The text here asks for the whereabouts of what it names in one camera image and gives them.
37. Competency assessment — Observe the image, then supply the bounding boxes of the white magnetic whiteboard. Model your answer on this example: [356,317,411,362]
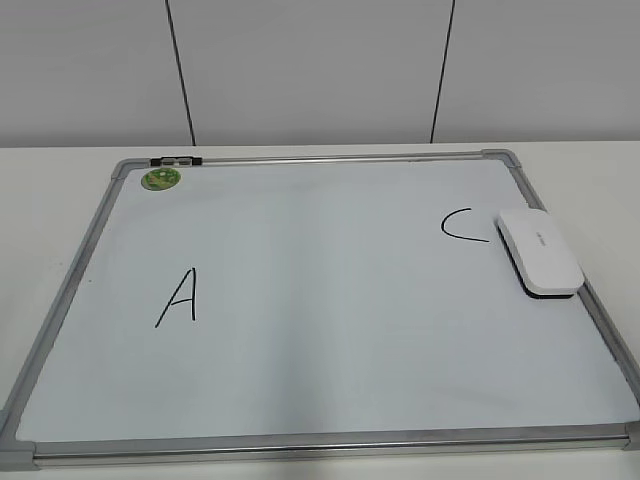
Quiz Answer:
[1,150,639,471]

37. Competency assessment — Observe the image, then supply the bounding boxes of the green round magnet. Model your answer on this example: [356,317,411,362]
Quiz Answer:
[141,168,181,191]

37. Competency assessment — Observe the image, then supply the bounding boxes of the metal hanging clip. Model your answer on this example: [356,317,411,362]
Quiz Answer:
[149,156,203,167]

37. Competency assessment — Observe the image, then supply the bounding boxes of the white whiteboard eraser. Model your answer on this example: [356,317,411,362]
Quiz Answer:
[496,208,585,299]

